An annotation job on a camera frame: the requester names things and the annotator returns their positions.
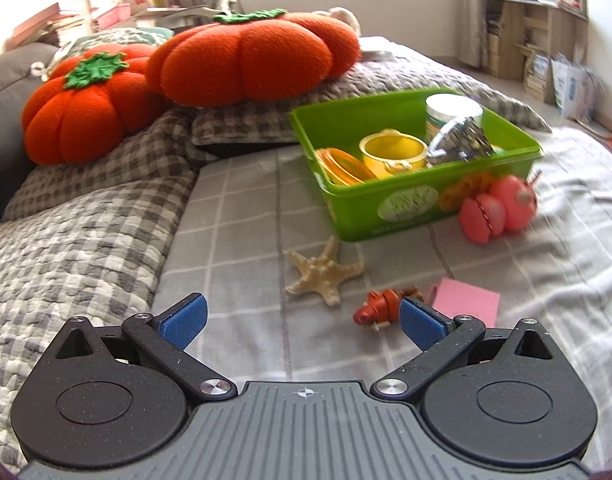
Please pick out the white plush toy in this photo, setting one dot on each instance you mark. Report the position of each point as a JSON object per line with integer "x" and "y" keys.
{"x": 344, "y": 15}

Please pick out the stack of books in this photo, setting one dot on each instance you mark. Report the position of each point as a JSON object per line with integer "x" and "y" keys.
{"x": 58, "y": 24}

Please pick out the shiny chrome metal toy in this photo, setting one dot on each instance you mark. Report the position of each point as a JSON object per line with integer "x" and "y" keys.
{"x": 460, "y": 140}

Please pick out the green plastic storage bin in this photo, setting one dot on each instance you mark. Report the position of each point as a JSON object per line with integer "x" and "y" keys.
{"x": 371, "y": 209}

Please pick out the teal patterned cushion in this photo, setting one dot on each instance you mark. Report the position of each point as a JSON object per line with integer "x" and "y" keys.
{"x": 152, "y": 36}

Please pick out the grey sofa backrest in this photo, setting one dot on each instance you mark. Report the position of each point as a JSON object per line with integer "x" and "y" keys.
{"x": 19, "y": 77}

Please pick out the large orange pumpkin cushion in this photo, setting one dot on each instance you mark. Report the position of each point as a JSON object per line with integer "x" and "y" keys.
{"x": 266, "y": 56}

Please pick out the pink sticky note pad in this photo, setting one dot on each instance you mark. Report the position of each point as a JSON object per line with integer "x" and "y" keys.
{"x": 452, "y": 298}

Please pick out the wooden shelf desk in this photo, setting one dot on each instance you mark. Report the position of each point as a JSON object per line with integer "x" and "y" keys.
{"x": 523, "y": 37}

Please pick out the light grid bed sheet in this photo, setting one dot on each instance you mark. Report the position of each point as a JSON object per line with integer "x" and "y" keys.
{"x": 245, "y": 213}

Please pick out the white paper shopping bag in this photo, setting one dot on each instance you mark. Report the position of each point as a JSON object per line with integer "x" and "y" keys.
{"x": 576, "y": 88}

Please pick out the clear cotton swab jar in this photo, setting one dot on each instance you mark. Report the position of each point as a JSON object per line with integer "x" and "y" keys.
{"x": 441, "y": 108}

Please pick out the beige dried starfish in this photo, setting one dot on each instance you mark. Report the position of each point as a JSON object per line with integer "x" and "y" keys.
{"x": 322, "y": 274}

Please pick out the grey checked quilt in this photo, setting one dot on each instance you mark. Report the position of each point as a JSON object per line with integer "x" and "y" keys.
{"x": 91, "y": 241}

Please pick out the grey checked pillow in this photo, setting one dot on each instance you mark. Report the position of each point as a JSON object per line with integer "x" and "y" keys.
{"x": 268, "y": 123}

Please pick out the orange toy pot lid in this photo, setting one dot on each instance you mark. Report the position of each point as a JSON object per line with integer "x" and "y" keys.
{"x": 342, "y": 168}

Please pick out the yellow toy pot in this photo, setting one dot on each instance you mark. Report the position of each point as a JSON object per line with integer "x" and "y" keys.
{"x": 390, "y": 152}

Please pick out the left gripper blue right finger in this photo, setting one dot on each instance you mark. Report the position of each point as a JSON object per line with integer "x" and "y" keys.
{"x": 445, "y": 344}

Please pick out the red toy crab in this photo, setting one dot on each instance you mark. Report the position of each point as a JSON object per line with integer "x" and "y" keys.
{"x": 382, "y": 308}

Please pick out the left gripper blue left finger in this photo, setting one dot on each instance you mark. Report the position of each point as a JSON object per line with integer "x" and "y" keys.
{"x": 162, "y": 339}

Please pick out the small orange pumpkin cushion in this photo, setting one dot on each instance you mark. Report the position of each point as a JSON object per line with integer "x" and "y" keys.
{"x": 89, "y": 105}

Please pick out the grey window curtain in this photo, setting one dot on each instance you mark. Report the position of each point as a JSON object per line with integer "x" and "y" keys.
{"x": 472, "y": 34}

